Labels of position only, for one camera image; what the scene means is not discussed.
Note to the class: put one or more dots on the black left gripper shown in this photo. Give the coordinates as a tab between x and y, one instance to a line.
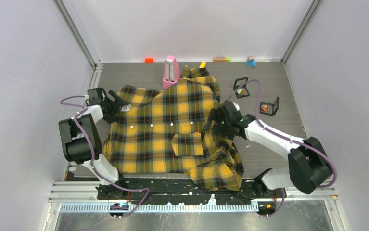
117	104

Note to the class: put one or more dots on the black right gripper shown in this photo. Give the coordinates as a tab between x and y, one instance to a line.
216	114

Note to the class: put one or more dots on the yellow plaid flannel shirt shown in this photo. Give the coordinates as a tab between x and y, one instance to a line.
163	132

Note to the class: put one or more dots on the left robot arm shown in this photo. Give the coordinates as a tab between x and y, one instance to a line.
81	141

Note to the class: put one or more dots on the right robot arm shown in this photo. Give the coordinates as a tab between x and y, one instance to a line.
308	165

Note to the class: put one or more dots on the black display box far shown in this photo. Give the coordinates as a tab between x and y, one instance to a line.
241	92

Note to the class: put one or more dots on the black display box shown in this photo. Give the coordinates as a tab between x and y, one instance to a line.
241	92
269	109

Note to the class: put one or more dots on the black display box near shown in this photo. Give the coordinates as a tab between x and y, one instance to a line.
269	109

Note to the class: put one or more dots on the yellow curved block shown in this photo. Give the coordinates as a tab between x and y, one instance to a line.
202	65

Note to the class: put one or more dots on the tan and green blocks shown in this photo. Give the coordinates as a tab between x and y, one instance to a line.
222	59

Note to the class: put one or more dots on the blue triangle block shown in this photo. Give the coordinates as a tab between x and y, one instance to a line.
251	62

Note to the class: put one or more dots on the pink metronome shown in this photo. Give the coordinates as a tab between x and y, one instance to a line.
172	72

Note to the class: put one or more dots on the red block at wall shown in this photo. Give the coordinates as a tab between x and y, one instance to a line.
148	59

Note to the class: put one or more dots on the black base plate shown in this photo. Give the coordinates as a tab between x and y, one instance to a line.
161	191

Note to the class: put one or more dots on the aluminium frame rail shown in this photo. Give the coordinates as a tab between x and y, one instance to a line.
80	191

